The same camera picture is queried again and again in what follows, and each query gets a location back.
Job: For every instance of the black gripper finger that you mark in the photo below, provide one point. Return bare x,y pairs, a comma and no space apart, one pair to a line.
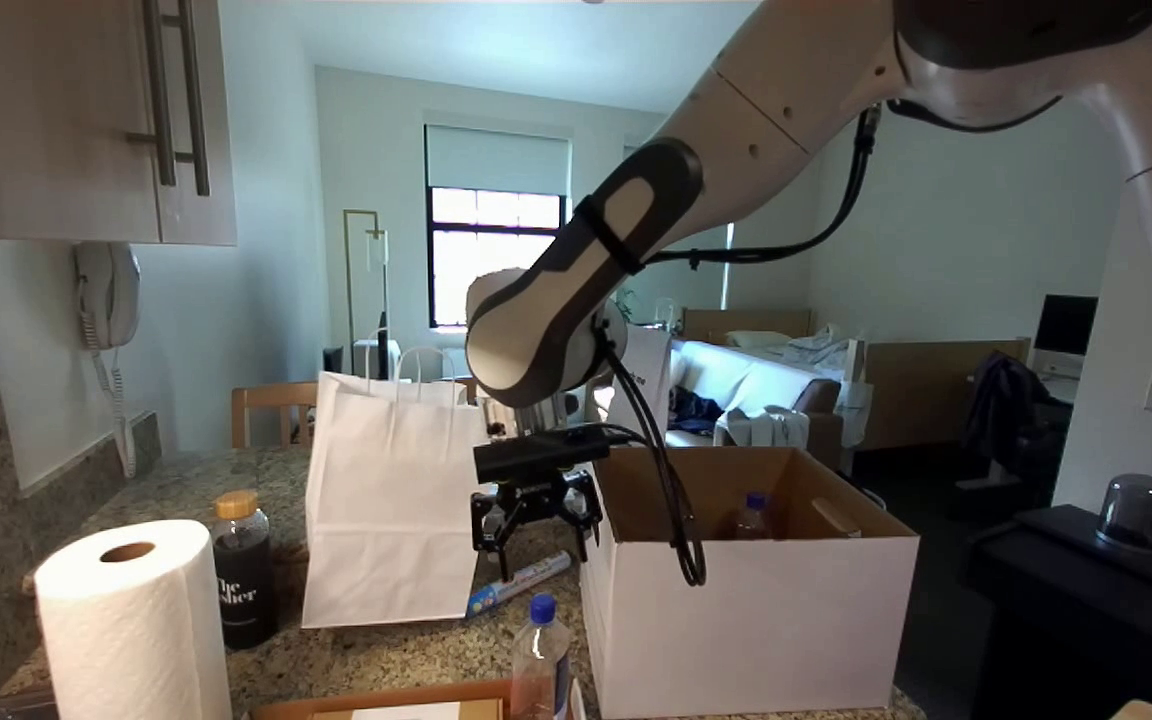
582,515
491,520

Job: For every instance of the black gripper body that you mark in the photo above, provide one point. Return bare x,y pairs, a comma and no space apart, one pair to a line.
537,498

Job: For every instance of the blue capped water bottle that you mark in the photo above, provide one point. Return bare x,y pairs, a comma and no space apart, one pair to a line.
752,519
542,665

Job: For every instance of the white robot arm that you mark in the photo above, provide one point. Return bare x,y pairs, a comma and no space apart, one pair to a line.
760,92

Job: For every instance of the white storage cardboard box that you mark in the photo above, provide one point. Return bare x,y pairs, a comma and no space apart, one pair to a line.
750,625

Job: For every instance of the large brown cardboard box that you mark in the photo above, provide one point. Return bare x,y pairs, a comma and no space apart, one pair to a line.
923,395

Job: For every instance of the blue white flat packet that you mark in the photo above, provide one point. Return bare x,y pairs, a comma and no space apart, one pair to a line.
530,582

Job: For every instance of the white paper bag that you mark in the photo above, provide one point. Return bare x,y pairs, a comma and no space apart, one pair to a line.
388,520

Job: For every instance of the white printed paper sheet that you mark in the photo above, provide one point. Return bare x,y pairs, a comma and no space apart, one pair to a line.
402,714

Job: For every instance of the white clutter pile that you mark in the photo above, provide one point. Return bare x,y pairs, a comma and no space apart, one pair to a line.
760,383

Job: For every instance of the shallow open cardboard tray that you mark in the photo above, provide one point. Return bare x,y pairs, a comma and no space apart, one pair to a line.
338,699

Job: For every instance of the black framed window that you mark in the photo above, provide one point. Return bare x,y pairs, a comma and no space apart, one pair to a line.
481,265

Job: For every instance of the wooden dining chair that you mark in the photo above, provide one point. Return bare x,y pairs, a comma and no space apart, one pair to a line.
270,398

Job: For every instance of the dark jar with cork lid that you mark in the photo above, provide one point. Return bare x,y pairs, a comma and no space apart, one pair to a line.
247,584

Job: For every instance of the white roller blind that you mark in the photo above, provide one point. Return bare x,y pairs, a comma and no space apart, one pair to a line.
499,161

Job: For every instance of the white paper towel roll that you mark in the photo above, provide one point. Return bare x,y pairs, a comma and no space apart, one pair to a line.
138,642

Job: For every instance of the black backpack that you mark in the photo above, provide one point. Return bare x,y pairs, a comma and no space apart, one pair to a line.
1019,413

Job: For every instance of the black side table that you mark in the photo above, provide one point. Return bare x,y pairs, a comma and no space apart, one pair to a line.
1070,613

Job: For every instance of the small black screen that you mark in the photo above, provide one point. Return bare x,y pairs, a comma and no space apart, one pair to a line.
1065,325

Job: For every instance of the clear glass dome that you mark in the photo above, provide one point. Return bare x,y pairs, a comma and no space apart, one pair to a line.
1136,515

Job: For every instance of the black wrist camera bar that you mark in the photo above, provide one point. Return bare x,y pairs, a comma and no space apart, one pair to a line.
537,457

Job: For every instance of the thin rectangular frame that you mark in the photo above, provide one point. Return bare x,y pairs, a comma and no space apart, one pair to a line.
366,213

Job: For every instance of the white wall phone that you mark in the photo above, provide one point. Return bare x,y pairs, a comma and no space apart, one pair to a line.
101,292

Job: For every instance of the wooden wall cabinet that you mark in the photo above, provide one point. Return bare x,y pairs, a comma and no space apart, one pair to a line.
42,123

